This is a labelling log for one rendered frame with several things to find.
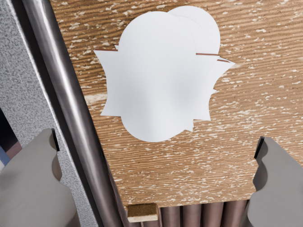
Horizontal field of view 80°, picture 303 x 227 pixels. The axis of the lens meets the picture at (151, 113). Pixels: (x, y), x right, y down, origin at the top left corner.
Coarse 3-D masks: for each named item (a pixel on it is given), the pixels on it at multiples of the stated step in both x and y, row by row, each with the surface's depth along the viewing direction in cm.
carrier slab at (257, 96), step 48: (96, 0) 20; (144, 0) 20; (192, 0) 20; (240, 0) 20; (288, 0) 20; (96, 48) 23; (240, 48) 22; (288, 48) 22; (96, 96) 26; (240, 96) 26; (288, 96) 25; (144, 144) 30; (192, 144) 30; (240, 144) 30; (288, 144) 29; (144, 192) 35; (192, 192) 35; (240, 192) 35
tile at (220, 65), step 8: (176, 16) 17; (192, 24) 17; (192, 32) 17; (200, 32) 17; (200, 40) 18; (208, 40) 18; (200, 48) 18; (208, 48) 18; (216, 64) 19; (224, 64) 19; (216, 72) 19; (208, 80) 20; (216, 80) 20; (208, 88) 20; (208, 96) 20; (208, 112) 21; (184, 128) 22
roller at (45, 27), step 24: (24, 0) 22; (48, 0) 22; (48, 24) 23; (48, 48) 24; (48, 72) 26; (72, 72) 27; (72, 96) 28; (72, 120) 29; (96, 144) 34; (96, 168) 35; (96, 192) 38
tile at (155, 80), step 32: (128, 32) 16; (160, 32) 16; (128, 64) 18; (160, 64) 18; (192, 64) 18; (128, 96) 19; (160, 96) 19; (192, 96) 19; (128, 128) 21; (160, 128) 21
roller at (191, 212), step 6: (192, 204) 39; (198, 204) 40; (186, 210) 41; (192, 210) 40; (198, 210) 41; (186, 216) 42; (192, 216) 41; (198, 216) 42; (186, 222) 44; (192, 222) 43; (198, 222) 43
